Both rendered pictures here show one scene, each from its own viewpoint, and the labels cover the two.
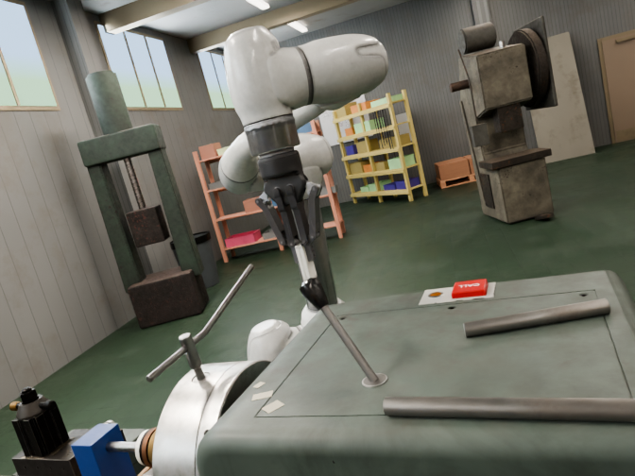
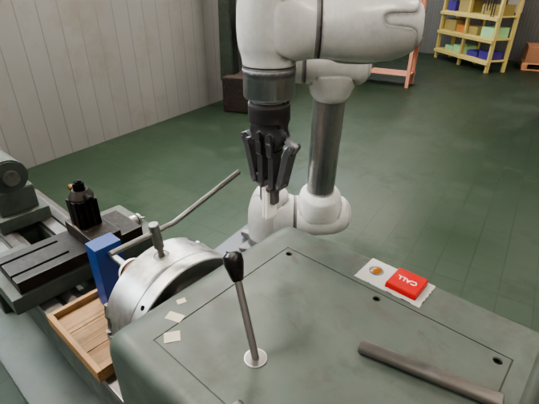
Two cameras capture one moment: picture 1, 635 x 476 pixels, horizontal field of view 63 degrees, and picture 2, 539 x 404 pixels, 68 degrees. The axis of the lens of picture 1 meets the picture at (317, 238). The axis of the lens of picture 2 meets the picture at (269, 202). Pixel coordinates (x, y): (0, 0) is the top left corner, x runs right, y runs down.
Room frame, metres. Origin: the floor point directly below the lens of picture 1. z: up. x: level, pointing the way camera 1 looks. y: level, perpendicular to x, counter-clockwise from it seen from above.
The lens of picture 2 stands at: (0.26, -0.17, 1.77)
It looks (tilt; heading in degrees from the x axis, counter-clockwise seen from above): 29 degrees down; 17
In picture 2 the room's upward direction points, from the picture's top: straight up
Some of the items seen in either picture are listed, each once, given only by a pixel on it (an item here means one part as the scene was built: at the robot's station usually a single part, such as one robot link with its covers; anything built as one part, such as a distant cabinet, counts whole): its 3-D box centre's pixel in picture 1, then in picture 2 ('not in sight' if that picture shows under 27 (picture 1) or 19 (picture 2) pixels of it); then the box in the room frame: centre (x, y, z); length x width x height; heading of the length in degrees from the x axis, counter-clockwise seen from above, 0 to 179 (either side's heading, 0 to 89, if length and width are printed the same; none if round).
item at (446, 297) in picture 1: (459, 307); (391, 291); (0.91, -0.23, 1.23); 0.13 x 0.08 x 0.06; 66
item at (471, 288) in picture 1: (470, 290); (406, 284); (0.91, -0.25, 1.26); 0.06 x 0.06 x 0.02; 66
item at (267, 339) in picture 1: (275, 354); (270, 211); (1.57, 0.22, 0.97); 0.18 x 0.16 x 0.22; 105
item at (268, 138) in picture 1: (272, 138); (269, 83); (0.92, 0.03, 1.61); 0.09 x 0.09 x 0.06
